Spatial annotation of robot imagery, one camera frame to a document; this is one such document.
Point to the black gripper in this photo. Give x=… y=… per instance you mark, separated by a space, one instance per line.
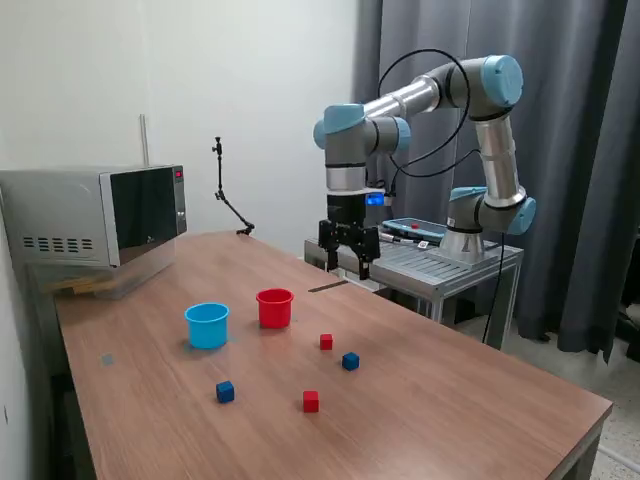
x=346 y=210

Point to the blue wooden cube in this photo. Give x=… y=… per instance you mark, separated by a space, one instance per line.
x=225 y=392
x=351 y=361

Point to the red wooden cube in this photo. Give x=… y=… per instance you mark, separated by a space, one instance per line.
x=326 y=342
x=310 y=402

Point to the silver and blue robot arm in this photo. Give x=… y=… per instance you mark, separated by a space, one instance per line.
x=495 y=150

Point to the thin brown metal strip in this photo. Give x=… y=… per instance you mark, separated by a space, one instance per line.
x=327 y=286

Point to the grey metal side table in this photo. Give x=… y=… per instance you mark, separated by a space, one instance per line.
x=415 y=262

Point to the blue teach pendant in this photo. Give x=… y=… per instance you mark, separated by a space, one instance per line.
x=425 y=230

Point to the red plastic cup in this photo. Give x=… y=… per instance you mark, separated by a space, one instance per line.
x=275 y=312

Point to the blue plastic cup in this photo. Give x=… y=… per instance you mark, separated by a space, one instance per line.
x=207 y=330

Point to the grey curtain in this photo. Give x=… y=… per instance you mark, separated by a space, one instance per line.
x=575 y=150

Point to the blue tape patch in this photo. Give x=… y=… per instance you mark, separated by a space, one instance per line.
x=107 y=359

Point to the wooden blocks stack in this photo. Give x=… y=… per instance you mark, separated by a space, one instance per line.
x=80 y=286

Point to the silver microwave oven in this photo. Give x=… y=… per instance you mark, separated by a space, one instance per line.
x=65 y=210

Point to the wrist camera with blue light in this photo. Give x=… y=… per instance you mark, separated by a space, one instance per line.
x=375 y=200

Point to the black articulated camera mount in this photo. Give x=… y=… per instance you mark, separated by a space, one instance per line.
x=220 y=170

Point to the white wall pipe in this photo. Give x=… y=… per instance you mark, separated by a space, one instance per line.
x=145 y=140

